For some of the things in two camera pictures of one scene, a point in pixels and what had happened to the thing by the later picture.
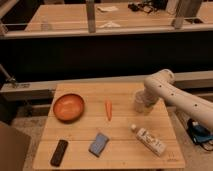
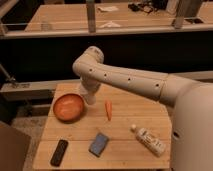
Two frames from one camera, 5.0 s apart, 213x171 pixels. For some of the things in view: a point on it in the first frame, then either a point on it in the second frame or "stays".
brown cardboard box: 13,149 stays
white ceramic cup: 139,101 → 90,99
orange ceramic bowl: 68,108 stays
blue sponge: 98,146 stays
